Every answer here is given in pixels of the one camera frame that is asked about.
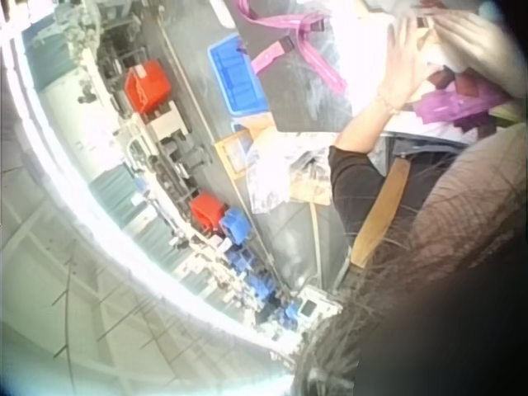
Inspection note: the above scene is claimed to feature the person's right hand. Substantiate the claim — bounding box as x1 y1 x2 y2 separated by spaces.
419 6 519 73

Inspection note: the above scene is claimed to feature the person's left hand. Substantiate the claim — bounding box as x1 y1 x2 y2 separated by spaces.
376 15 433 109

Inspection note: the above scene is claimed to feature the black work mat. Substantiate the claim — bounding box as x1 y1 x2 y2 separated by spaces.
235 0 356 134

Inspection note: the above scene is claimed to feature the blue plastic tray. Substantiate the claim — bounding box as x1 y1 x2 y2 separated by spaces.
206 33 271 118

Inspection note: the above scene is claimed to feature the wooden chair back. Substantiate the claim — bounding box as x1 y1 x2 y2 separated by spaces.
349 158 411 270

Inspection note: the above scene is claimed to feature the clear plastic bag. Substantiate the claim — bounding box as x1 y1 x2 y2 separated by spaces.
245 130 344 216

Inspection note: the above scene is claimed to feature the shallow wooden tray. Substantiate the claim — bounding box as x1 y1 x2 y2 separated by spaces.
213 126 266 182

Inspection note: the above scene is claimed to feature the single blue plastic bin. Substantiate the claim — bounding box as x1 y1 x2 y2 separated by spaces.
219 206 253 247

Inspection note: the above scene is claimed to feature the large red plastic bin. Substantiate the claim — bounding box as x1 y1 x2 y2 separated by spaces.
124 59 172 116

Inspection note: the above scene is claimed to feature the small red plastic bin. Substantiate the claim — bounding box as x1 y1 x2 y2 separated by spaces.
188 192 226 234

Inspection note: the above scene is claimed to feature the grey assembly line machinery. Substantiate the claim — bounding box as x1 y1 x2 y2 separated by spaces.
23 0 290 331

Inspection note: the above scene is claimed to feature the white device with screen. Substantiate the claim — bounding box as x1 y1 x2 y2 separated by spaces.
295 285 344 322

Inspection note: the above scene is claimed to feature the row of blue parts bins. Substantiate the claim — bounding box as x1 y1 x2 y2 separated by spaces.
225 246 303 332

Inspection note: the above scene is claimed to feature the thin wrist bracelet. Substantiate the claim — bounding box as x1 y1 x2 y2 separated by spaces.
374 92 404 117

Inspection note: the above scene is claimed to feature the long pink strap with buckles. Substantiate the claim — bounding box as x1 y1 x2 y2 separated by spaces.
234 0 348 96

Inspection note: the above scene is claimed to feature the short pink strap with buckle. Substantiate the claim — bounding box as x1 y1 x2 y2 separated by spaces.
250 35 296 76

